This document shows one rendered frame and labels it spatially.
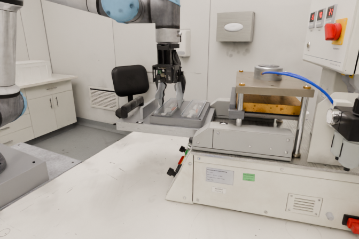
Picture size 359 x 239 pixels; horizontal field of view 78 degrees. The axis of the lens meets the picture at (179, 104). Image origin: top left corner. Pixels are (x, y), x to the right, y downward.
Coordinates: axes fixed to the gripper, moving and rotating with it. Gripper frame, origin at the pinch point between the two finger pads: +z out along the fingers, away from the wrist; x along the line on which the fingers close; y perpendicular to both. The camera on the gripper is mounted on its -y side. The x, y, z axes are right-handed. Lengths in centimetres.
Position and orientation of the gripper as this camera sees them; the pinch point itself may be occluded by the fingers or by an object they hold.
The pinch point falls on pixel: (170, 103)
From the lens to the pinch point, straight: 76.2
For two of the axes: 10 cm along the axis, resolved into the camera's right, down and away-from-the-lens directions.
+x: 9.7, 0.7, -2.4
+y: -2.5, 2.8, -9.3
